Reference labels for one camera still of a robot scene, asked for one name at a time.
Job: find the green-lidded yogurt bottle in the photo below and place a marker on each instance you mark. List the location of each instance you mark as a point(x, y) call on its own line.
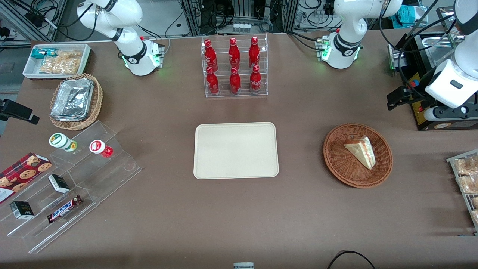
point(59, 141)

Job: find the beige rectangular serving tray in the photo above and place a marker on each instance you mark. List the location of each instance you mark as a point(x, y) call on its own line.
point(236, 150)

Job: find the wrapped pastry bread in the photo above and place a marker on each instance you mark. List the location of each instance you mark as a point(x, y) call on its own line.
point(475, 216)
point(468, 184)
point(466, 166)
point(475, 201)

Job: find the white rectangular snack bin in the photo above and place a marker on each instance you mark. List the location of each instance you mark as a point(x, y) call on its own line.
point(30, 69)

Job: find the light oval wicker basket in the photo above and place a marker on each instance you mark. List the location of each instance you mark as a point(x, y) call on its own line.
point(98, 97)

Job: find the clear acrylic bottle rack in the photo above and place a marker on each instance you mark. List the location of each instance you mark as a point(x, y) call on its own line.
point(244, 95)

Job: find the black food warmer appliance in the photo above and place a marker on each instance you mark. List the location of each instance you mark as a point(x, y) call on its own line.
point(444, 126)

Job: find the white power strip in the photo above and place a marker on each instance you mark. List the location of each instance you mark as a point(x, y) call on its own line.
point(241, 27)

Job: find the stacked aluminium foil trays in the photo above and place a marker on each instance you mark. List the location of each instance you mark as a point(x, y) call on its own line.
point(73, 99)

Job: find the red emergency stop button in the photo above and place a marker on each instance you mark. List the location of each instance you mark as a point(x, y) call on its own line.
point(413, 83)

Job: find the small grey box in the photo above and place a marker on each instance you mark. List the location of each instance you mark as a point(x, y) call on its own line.
point(243, 265)

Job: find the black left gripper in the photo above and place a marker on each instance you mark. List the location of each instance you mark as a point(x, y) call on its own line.
point(407, 93)

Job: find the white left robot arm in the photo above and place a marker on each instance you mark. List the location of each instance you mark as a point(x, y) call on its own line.
point(345, 30)

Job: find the clear acrylic tiered stand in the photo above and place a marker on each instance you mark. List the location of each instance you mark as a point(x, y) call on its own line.
point(101, 179)

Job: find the teal snack packet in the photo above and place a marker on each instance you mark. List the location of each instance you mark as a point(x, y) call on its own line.
point(41, 52)

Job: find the teal plastic bag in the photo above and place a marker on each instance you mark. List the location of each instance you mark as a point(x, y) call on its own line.
point(410, 15)

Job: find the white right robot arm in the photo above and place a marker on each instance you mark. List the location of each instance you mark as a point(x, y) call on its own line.
point(130, 56)

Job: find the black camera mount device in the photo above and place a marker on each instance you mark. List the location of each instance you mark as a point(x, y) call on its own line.
point(16, 110)

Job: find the round brown wicker basket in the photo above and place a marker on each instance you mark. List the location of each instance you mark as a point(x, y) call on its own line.
point(345, 168)

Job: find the Snickers chocolate bar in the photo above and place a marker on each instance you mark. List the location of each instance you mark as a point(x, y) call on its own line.
point(63, 209)

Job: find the red-lidded yogurt bottle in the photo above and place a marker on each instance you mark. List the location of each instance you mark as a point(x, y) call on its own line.
point(99, 147)

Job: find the small black box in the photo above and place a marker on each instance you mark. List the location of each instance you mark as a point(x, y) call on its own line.
point(58, 183)
point(21, 210)

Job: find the clear bag of crackers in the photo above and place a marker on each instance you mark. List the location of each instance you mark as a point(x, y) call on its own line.
point(61, 62)

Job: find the red chocolate chip cookie box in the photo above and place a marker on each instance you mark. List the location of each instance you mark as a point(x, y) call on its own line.
point(22, 173)

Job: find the tray of packaged pastries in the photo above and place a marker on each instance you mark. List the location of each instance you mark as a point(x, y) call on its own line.
point(453, 168)

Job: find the triangular sandwich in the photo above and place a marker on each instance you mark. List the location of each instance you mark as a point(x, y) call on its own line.
point(361, 151)

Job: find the aluminium frame rack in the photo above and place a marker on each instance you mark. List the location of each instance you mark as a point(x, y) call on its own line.
point(239, 11)

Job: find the red cola bottle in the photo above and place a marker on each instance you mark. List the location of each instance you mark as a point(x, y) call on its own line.
point(212, 83)
point(255, 80)
point(235, 82)
point(234, 54)
point(210, 56)
point(254, 53)

